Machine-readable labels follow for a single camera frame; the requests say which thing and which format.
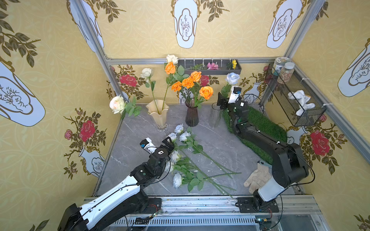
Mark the cream wavy glass vase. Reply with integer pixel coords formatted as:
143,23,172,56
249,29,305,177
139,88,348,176
146,100,169,131

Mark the purple ribbed glass vase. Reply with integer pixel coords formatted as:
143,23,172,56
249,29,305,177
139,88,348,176
186,99,199,127

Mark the orange rose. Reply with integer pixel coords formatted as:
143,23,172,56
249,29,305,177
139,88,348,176
190,71,202,98
195,86,214,107
164,62,190,97

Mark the jar of coloured beads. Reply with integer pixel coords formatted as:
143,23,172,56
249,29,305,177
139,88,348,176
277,62,295,84

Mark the pale blue white rose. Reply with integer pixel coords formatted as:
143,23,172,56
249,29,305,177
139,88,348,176
221,72,240,98

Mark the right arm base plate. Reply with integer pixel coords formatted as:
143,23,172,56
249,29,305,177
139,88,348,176
235,197,279,213

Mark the yellow flower in tray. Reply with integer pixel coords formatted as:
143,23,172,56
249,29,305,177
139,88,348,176
231,60,237,69

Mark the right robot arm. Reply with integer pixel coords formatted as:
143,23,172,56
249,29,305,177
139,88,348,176
217,93,310,208

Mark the beige work glove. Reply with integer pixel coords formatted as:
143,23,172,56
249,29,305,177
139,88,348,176
243,163,272,194

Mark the black wire wall basket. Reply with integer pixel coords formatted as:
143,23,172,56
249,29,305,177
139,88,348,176
262,64,326,127

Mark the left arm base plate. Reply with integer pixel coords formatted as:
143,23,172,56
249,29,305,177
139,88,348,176
138,197,162,214

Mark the orange marigold flower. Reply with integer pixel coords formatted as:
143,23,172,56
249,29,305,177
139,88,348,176
171,81,182,92

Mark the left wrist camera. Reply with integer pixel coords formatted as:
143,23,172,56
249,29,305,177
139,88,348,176
140,138,157,154

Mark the cream white rose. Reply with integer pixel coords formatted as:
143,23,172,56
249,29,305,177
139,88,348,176
109,96,142,120
162,54,178,109
140,68,160,114

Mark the clear glass vase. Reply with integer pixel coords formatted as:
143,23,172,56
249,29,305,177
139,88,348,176
209,103,223,128

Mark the grey wall planter tray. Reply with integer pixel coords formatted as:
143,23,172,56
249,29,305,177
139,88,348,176
178,58,242,76

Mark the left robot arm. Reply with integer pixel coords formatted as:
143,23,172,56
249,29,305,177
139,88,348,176
57,138,174,231

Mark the glass jar with label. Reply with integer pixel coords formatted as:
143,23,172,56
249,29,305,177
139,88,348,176
272,56,291,76

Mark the pink flower in tray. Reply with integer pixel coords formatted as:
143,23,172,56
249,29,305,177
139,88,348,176
207,62,219,70

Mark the green artificial grass mat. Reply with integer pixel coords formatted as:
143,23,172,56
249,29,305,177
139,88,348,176
237,107,287,164

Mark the white plush toy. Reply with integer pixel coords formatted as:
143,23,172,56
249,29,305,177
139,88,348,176
288,90,315,116

